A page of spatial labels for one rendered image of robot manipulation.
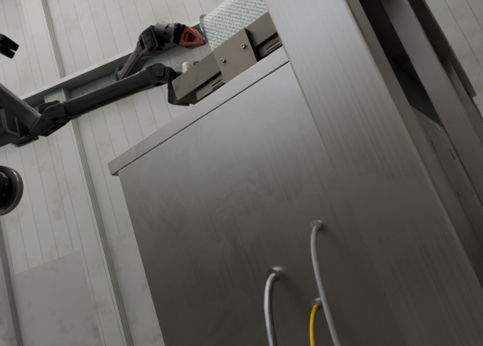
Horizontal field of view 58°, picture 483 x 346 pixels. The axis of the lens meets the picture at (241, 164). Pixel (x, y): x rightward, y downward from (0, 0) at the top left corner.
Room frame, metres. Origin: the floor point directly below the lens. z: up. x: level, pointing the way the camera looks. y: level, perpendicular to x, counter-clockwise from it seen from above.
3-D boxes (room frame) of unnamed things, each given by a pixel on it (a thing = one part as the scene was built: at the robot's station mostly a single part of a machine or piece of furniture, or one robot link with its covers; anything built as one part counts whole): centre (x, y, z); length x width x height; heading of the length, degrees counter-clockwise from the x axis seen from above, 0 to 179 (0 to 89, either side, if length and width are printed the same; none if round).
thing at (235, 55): (0.95, -0.07, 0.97); 0.10 x 0.03 x 0.11; 60
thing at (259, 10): (1.16, -0.13, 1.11); 0.23 x 0.01 x 0.18; 60
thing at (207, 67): (1.04, -0.11, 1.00); 0.40 x 0.16 x 0.06; 60
